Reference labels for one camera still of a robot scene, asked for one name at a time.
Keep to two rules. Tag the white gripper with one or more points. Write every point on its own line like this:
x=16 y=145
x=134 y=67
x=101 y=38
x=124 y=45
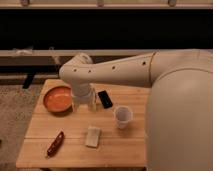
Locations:
x=83 y=94

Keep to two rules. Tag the white sponge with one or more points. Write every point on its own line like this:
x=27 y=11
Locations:
x=92 y=137

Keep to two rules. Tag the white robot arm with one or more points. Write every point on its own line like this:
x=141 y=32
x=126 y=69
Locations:
x=179 y=110

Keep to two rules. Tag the black phone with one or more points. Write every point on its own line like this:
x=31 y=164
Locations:
x=105 y=99

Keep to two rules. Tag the orange bowl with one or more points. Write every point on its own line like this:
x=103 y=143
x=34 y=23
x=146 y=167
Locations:
x=58 y=99

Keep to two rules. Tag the clear plastic cup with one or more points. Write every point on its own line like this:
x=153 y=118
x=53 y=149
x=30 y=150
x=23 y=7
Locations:
x=123 y=115

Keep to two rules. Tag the red pocket knife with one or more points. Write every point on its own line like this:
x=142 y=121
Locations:
x=55 y=145

